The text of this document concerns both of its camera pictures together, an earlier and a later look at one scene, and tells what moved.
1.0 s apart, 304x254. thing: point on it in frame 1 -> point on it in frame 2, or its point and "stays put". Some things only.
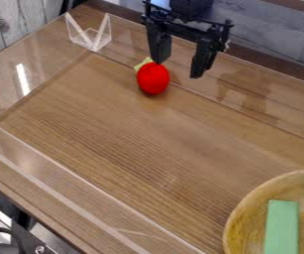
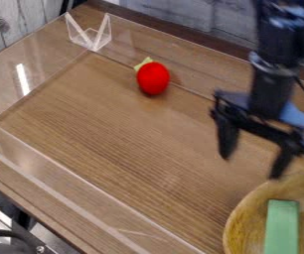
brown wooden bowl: x=243 y=233 stays put
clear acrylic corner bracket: x=89 y=38 stays put
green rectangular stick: x=282 y=227 stays put
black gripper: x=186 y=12 -> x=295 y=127
